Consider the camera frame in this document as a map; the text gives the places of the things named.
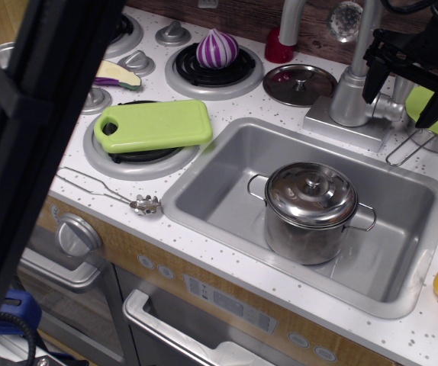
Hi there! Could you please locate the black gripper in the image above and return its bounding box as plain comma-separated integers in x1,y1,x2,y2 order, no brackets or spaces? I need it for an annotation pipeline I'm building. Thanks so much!
362,27,438,129

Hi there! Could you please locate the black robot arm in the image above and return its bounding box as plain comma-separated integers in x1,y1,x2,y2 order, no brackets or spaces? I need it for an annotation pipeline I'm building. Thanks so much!
362,1,438,128

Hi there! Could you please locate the silver faucet lever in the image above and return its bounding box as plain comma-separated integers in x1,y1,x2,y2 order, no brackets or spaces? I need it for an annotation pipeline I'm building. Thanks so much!
366,92,404,122

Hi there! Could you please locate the silver toy faucet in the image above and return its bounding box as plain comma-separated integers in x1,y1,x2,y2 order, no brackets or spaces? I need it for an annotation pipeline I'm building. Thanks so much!
278,0,406,154

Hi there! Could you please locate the clear crystal faucet knob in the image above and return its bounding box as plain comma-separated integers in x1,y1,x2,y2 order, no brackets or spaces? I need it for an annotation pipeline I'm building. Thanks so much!
327,1,363,43

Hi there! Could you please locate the flat steel lid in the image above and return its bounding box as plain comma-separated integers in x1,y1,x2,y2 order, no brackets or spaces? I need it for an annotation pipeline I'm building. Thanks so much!
262,64,337,108

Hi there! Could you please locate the red toy cup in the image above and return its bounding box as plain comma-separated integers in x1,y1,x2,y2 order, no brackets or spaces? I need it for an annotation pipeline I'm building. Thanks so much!
264,27,295,64

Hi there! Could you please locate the steel pot lid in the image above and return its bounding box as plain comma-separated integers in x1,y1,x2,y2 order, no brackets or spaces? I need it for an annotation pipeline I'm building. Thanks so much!
265,162,359,229

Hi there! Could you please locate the grey toy sink basin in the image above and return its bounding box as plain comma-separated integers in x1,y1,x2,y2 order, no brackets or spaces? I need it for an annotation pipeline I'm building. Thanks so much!
163,117,438,319

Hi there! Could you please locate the purple white toy onion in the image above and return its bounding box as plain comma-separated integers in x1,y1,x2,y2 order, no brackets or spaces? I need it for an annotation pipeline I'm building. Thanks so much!
195,28,240,69

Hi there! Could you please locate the back right stove burner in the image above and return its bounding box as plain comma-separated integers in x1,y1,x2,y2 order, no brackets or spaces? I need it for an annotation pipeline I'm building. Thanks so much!
165,43,264,101

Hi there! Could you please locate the stove burner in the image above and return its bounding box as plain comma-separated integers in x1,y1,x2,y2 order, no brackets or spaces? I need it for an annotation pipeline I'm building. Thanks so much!
82,101,202,181
165,43,264,101
103,14,143,59

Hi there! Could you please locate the silver stove knob top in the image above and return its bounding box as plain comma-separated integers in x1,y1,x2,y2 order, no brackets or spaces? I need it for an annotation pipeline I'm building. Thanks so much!
155,21,192,47

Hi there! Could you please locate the silver stove knob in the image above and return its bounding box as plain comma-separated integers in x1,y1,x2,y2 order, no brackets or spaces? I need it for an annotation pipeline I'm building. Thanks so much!
81,87,112,115
118,50,156,77
155,21,192,47

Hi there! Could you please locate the green plastic cutting board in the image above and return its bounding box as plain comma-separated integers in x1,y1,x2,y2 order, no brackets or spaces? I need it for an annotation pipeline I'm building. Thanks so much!
94,99,213,153

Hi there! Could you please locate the front left stove burner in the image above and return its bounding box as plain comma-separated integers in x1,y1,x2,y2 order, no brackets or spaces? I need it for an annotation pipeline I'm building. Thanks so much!
82,101,202,181

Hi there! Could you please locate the silver stove knob middle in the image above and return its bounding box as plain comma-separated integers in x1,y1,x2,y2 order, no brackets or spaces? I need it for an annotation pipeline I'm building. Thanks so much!
118,50,156,77

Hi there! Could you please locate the back left stove burner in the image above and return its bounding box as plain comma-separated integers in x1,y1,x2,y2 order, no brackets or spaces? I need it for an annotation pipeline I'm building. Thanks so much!
103,14,143,59

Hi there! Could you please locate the toy eggplant slice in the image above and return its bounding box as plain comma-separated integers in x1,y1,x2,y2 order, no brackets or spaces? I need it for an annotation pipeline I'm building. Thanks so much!
94,60,141,91

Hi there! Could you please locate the silver stove knob bottom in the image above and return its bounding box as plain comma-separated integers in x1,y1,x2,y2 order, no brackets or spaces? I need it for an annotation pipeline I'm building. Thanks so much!
81,87,112,115

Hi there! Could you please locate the silver oven dial knob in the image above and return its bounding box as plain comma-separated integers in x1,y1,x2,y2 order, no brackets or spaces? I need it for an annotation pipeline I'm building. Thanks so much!
55,213,103,258

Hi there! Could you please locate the steel saucepan with wire handle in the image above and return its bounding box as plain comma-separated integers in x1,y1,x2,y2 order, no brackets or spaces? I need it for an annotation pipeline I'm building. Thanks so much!
385,129,438,167

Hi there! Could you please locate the steel pot with handles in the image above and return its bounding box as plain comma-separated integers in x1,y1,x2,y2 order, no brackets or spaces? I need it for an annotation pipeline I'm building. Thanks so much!
261,191,377,265

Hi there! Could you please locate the metal wire spaghetti server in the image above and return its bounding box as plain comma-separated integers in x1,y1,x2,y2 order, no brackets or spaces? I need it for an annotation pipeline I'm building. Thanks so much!
56,166,162,217

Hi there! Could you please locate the silver dishwasher door handle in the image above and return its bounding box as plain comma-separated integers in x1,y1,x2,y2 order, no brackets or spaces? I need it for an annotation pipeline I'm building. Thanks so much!
122,288,243,366

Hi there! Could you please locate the silver oven door handle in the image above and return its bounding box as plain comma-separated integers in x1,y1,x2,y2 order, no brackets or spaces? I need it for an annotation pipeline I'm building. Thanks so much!
20,249,102,294

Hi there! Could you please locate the black camera mount frame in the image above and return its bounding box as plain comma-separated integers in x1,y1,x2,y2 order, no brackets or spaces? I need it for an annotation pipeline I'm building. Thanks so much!
0,0,129,366

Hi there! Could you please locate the blue clamp with cable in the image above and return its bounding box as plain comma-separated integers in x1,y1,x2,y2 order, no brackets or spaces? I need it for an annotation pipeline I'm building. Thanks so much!
0,289,41,365

